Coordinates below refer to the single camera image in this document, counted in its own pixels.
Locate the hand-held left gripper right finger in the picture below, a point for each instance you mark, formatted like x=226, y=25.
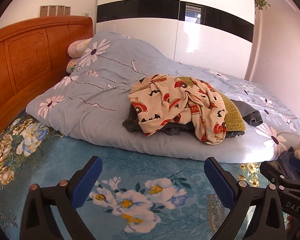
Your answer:
x=220, y=180

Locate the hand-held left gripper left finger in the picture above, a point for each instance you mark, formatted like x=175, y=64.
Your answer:
x=88, y=180

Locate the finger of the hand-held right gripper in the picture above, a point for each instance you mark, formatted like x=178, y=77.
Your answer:
x=297, y=166
x=273, y=171

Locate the cream car print pajama pants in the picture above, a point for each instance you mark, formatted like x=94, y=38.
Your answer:
x=165, y=100

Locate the teal floral plush blanket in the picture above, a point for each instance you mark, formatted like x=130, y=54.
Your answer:
x=145, y=170

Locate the dark grey garment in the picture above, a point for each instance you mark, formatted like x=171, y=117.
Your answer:
x=250, y=113
x=132, y=123

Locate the olive green knitted sweater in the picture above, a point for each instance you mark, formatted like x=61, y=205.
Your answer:
x=233, y=117

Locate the grey-blue daisy print duvet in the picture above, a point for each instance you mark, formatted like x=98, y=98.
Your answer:
x=102, y=100

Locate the pink and white pillow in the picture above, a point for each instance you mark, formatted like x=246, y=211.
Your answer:
x=76, y=47

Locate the orange wooden bed headboard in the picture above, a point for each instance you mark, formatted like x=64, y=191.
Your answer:
x=27, y=52

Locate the white wardrobe with black stripe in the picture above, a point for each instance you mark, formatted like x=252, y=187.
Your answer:
x=152, y=35

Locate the small white wall socket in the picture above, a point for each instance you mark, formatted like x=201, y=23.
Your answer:
x=84, y=13

